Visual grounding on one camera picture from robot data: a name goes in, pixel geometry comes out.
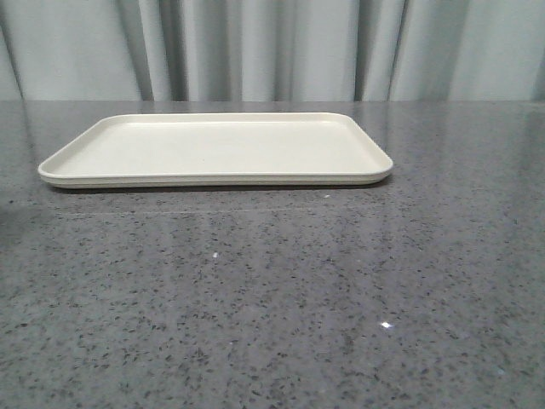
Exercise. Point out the pale grey pleated curtain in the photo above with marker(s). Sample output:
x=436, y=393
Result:
x=272, y=50

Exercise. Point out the cream rectangular plastic tray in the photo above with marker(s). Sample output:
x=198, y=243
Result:
x=218, y=149

